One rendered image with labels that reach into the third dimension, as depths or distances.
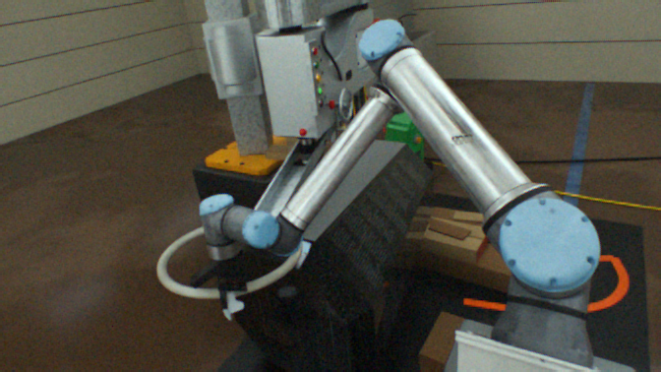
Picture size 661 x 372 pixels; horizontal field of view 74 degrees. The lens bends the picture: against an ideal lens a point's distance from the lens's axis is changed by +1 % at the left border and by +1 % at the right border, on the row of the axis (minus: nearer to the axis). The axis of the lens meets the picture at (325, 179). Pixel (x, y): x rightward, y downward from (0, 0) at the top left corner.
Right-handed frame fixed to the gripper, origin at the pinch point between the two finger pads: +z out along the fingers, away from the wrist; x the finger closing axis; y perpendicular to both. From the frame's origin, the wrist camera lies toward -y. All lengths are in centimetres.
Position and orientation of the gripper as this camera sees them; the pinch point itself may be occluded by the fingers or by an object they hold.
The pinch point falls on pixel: (228, 310)
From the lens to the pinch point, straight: 139.9
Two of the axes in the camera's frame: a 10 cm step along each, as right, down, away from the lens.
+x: -1.0, -3.9, 9.2
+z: 0.7, 9.2, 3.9
